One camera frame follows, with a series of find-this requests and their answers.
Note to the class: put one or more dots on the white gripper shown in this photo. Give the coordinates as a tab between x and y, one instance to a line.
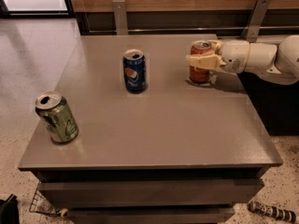
234	56

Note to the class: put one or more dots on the red Coca-Cola can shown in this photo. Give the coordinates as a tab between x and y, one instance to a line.
200	47

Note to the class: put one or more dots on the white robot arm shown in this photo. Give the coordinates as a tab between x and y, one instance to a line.
270	62

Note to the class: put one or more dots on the blue Pepsi can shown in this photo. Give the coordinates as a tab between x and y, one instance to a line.
134	70

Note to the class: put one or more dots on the green soda can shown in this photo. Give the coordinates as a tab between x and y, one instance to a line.
54	110

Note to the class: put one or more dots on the grey drawer cabinet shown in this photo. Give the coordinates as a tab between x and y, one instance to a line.
170	131

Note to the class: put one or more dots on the upper grey drawer front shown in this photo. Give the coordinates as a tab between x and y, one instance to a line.
150	193

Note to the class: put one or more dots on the grey drawer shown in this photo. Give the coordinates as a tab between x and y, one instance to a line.
172	215
150	193

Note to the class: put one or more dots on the lower grey drawer front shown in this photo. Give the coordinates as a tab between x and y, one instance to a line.
172	215

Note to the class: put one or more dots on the black and white patterned stick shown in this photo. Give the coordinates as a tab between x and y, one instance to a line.
272	211

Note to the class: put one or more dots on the black bag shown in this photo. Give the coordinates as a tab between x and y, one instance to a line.
9	212

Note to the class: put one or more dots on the right metal wall bracket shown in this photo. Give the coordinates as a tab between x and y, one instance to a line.
252	29

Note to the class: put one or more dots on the metal wall bracket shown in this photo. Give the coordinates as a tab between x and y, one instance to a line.
252	29
120	16

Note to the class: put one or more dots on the left metal wall bracket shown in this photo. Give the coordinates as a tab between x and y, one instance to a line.
120	16

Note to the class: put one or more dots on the horizontal metal rail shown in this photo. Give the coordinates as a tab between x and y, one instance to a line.
226	31

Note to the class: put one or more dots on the wire basket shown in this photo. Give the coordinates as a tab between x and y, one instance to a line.
40	205

